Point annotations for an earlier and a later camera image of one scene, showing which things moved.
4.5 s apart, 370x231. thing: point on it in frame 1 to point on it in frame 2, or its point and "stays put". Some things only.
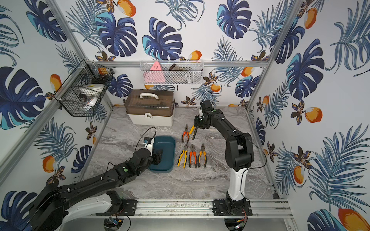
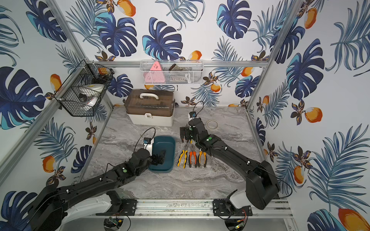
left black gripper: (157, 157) stays put
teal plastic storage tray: (167, 162) stays put
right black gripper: (196, 123) to (186, 131)
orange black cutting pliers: (204, 153) stays put
